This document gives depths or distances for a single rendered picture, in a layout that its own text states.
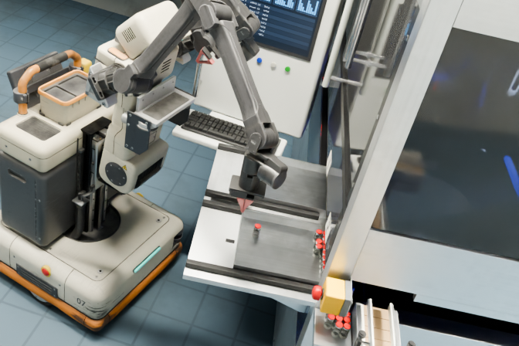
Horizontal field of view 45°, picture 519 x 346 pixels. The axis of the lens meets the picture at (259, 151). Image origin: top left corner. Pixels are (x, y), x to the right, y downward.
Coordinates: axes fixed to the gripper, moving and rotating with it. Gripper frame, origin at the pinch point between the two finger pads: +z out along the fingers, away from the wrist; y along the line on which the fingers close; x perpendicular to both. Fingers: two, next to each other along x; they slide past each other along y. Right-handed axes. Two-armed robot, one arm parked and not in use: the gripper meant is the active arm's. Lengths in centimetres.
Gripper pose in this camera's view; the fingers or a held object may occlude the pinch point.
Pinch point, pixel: (242, 208)
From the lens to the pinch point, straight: 183.0
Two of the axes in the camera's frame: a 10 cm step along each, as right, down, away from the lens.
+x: 1.1, -5.5, 8.3
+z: -1.8, 8.1, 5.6
